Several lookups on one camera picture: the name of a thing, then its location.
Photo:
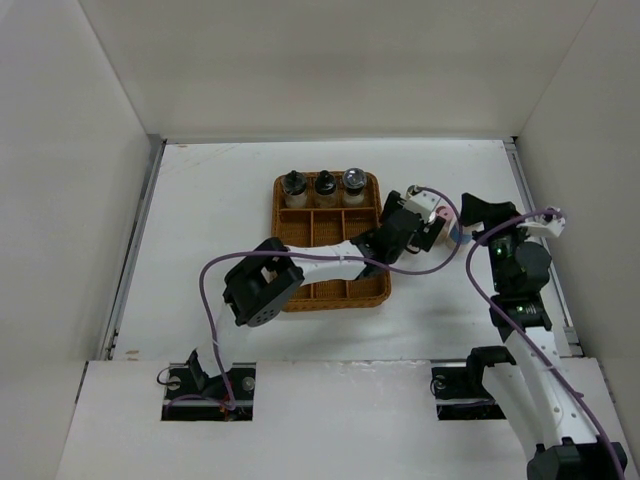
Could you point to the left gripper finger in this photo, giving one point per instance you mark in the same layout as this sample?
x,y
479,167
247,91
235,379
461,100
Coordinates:
x,y
427,236
393,203

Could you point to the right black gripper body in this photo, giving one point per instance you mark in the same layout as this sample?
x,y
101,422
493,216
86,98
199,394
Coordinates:
x,y
501,244

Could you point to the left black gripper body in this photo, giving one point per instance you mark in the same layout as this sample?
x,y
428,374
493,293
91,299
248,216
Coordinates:
x,y
393,257

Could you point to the black grinder top spice bottle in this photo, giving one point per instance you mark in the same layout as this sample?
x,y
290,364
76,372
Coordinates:
x,y
354,181

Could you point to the black cap brown spice bottle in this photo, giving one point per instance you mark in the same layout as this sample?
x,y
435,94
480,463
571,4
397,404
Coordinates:
x,y
325,190

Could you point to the black cap white spice bottle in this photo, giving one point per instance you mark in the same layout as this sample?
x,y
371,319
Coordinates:
x,y
294,186

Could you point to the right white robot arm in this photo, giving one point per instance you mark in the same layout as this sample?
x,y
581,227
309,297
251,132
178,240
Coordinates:
x,y
560,435

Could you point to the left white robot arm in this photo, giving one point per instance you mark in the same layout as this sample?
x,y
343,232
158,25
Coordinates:
x,y
265,280

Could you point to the pink lid spice bottle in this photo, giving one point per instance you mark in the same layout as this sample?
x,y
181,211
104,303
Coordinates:
x,y
445,212

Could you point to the brown wicker divided tray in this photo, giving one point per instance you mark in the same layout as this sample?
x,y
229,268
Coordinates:
x,y
311,226

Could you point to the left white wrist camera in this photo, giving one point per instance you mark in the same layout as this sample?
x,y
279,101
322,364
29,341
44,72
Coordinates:
x,y
422,202

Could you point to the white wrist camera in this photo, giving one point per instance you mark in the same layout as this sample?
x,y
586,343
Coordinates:
x,y
547,223
422,202

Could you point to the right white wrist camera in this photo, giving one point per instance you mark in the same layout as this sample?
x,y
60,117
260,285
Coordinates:
x,y
547,223

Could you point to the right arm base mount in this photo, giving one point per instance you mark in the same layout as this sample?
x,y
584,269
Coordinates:
x,y
458,390

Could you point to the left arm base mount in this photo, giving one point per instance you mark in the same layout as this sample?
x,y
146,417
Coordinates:
x,y
191,395

